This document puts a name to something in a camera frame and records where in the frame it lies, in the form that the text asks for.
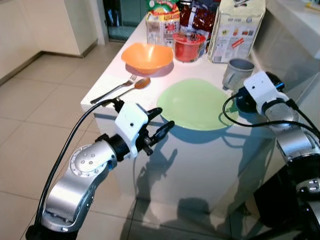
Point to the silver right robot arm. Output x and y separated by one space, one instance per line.
296 145

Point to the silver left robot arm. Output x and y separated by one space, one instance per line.
75 185

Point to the grey cup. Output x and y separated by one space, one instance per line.
237 75

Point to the copper coloured spoon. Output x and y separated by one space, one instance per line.
142 83

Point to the light green plate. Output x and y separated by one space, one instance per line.
192 106

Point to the white table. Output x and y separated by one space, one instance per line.
200 160

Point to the metal fork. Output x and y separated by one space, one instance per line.
114 90

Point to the orange bowl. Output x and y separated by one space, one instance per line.
147 57

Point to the large white printed carton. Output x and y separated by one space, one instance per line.
236 31

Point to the red plastic cup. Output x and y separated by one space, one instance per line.
189 48

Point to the colourful printed food box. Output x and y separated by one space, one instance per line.
162 25

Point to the white counter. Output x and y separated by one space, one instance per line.
295 20

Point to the dark red snack bag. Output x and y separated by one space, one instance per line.
198 17

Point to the dark glass door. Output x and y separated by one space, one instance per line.
122 17

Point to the white cabinet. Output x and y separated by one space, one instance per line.
50 25

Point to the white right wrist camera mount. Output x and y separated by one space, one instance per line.
261 91

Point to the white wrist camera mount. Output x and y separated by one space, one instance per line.
131 125
261 91

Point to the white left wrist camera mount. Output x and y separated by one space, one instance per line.
131 125

